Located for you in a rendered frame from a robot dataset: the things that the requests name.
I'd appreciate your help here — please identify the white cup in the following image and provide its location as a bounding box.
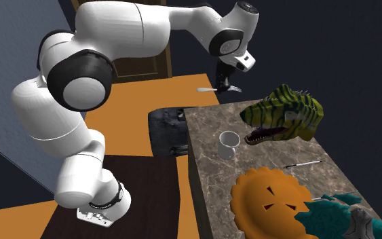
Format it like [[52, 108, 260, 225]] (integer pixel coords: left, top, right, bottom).
[[217, 130, 242, 161]]

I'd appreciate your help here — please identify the dark brown robot stand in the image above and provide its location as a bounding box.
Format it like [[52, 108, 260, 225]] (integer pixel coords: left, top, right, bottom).
[[40, 154, 182, 239]]

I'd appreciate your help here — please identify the white and black pen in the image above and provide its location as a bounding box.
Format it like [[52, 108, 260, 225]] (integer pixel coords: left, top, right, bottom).
[[283, 160, 324, 169]]

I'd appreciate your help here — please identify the black boxy appliance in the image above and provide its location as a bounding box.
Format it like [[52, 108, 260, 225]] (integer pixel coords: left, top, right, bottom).
[[147, 107, 190, 158]]

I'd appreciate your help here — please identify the brown wooden door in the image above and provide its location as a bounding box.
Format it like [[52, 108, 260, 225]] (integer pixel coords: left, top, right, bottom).
[[70, 0, 174, 84]]

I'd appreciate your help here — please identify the yellow green dinosaur head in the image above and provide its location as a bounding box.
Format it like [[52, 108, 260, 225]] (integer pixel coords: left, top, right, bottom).
[[239, 84, 325, 146]]

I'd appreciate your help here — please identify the teal and grey figure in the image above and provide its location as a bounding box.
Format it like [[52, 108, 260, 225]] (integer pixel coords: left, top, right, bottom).
[[293, 193, 382, 239]]

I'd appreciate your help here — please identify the orange pie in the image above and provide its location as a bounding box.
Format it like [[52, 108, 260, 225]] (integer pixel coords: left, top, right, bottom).
[[229, 166, 320, 239]]

